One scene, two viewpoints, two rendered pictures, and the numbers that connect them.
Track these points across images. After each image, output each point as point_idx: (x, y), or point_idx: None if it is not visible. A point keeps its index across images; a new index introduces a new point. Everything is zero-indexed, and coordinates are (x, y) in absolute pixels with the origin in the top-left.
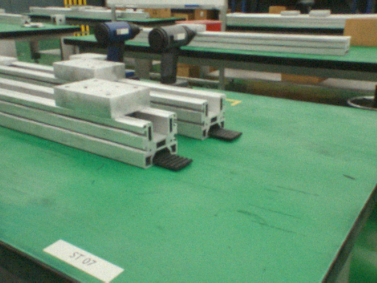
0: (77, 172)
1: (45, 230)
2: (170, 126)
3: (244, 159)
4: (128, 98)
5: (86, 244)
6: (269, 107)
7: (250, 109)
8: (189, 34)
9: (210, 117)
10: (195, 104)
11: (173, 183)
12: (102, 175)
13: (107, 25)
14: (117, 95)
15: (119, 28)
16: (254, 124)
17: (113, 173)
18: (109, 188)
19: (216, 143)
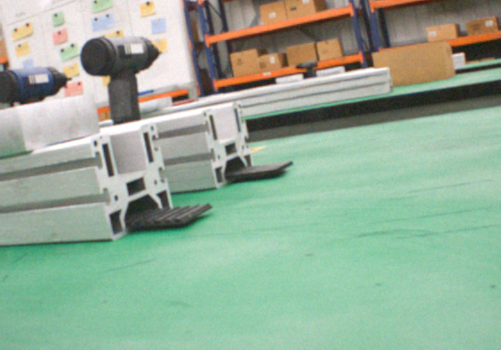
0: None
1: None
2: (148, 151)
3: (318, 184)
4: (55, 111)
5: None
6: (319, 139)
7: (288, 148)
8: (150, 47)
9: (222, 142)
10: (188, 118)
11: (182, 242)
12: (25, 265)
13: (12, 71)
14: (32, 104)
15: (33, 73)
16: (307, 156)
17: (48, 259)
18: (40, 277)
19: (249, 185)
